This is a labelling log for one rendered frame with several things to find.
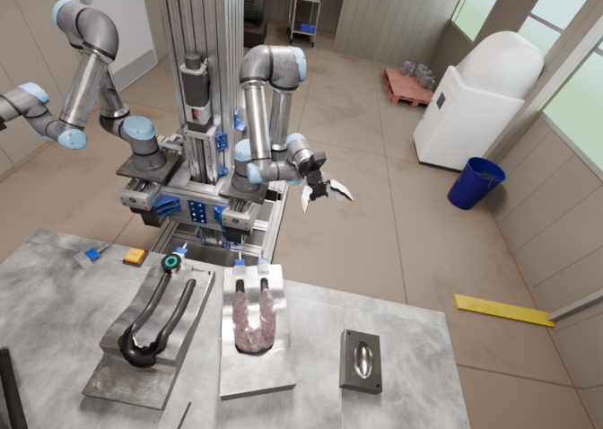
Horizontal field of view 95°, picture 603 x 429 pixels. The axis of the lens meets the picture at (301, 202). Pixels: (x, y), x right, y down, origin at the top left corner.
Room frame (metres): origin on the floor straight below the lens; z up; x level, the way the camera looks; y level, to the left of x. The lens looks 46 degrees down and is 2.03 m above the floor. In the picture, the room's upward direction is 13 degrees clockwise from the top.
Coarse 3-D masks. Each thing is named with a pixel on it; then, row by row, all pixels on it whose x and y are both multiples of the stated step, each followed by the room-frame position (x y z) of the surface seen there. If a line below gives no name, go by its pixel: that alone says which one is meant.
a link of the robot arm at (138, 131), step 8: (128, 120) 0.98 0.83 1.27; (136, 120) 0.99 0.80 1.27; (144, 120) 1.01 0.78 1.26; (120, 128) 0.96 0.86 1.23; (128, 128) 0.93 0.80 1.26; (136, 128) 0.94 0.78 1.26; (144, 128) 0.96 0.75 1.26; (152, 128) 0.99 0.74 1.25; (120, 136) 0.95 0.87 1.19; (128, 136) 0.93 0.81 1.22; (136, 136) 0.93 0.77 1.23; (144, 136) 0.95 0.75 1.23; (152, 136) 0.97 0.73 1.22; (136, 144) 0.93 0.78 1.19; (144, 144) 0.94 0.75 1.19; (152, 144) 0.96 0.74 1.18; (136, 152) 0.92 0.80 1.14; (144, 152) 0.93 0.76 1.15; (152, 152) 0.95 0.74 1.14
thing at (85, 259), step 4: (108, 244) 0.60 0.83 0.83; (92, 248) 0.57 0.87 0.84; (100, 248) 0.58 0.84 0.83; (104, 248) 0.58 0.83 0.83; (80, 252) 0.53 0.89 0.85; (88, 252) 0.54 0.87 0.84; (92, 252) 0.54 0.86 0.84; (96, 252) 0.55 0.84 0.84; (76, 256) 0.51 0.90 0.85; (80, 256) 0.51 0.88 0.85; (84, 256) 0.51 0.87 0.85; (88, 256) 0.52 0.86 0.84; (92, 256) 0.53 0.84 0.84; (96, 256) 0.54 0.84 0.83; (76, 260) 0.50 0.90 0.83; (80, 260) 0.49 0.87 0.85; (84, 260) 0.50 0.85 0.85; (88, 260) 0.51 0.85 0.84; (92, 260) 0.52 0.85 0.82; (80, 264) 0.48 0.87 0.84; (84, 264) 0.49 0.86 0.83; (88, 264) 0.50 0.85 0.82; (84, 268) 0.48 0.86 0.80
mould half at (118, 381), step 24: (144, 288) 0.43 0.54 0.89; (168, 288) 0.45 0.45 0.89; (168, 312) 0.36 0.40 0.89; (192, 312) 0.38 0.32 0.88; (144, 336) 0.25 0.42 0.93; (192, 336) 0.32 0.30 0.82; (120, 360) 0.18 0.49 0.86; (168, 360) 0.20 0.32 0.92; (120, 384) 0.11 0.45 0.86; (144, 384) 0.13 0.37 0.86; (168, 384) 0.14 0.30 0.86
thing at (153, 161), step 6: (156, 150) 0.98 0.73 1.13; (132, 156) 0.95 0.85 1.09; (138, 156) 0.92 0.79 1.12; (144, 156) 0.93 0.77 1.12; (150, 156) 0.94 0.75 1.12; (156, 156) 0.97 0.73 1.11; (162, 156) 1.00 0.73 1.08; (132, 162) 0.93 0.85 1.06; (138, 162) 0.92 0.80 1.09; (144, 162) 0.92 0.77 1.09; (150, 162) 0.93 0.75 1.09; (156, 162) 0.95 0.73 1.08; (162, 162) 0.98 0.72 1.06; (138, 168) 0.91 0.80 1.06; (144, 168) 0.91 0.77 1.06; (150, 168) 0.92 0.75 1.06; (156, 168) 0.94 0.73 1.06
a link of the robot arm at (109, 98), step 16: (64, 0) 1.02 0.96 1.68; (64, 16) 0.96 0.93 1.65; (64, 32) 0.99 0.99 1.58; (80, 32) 0.95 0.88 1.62; (80, 48) 0.96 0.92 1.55; (112, 80) 1.02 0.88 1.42; (112, 96) 1.00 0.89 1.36; (112, 112) 0.98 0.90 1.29; (128, 112) 1.04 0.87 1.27; (112, 128) 0.96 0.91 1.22
